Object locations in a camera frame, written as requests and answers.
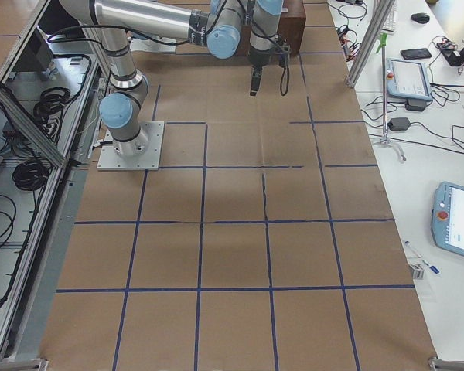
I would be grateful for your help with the black smartphone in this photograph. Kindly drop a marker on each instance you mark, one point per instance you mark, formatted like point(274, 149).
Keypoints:
point(416, 54)

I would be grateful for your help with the near teach pendant tablet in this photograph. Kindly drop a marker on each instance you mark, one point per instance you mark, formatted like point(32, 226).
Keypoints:
point(448, 217)

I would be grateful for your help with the black power adapter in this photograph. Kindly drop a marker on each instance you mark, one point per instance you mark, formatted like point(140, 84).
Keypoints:
point(399, 124)

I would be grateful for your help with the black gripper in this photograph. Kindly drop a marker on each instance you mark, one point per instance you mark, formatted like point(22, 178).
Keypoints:
point(258, 58)

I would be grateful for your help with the teach pendant tablet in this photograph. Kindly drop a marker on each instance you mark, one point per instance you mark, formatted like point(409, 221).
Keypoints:
point(448, 217)
point(408, 79)

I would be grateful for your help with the far teach pendant tablet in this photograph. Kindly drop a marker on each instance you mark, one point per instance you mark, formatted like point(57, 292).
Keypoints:
point(408, 79)

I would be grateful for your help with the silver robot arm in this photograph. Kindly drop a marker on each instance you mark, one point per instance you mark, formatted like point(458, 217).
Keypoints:
point(218, 30)

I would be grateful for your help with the dark wooden drawer box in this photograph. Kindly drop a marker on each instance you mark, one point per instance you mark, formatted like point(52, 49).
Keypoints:
point(291, 28)

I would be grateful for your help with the black computer mouse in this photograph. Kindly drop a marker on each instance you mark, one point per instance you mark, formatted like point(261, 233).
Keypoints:
point(420, 17)

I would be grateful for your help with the green handled grabber stick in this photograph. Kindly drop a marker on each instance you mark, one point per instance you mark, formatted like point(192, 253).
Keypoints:
point(385, 141)

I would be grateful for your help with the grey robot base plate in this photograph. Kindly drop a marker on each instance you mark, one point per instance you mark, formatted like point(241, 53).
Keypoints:
point(142, 153)

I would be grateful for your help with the small metal clip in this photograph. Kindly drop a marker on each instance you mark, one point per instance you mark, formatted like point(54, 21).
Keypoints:
point(417, 271)

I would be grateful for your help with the blue white pen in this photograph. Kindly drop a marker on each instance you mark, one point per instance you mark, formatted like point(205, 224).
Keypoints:
point(419, 258)

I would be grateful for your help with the aluminium frame post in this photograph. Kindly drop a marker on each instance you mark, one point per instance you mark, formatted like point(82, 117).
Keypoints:
point(382, 24)

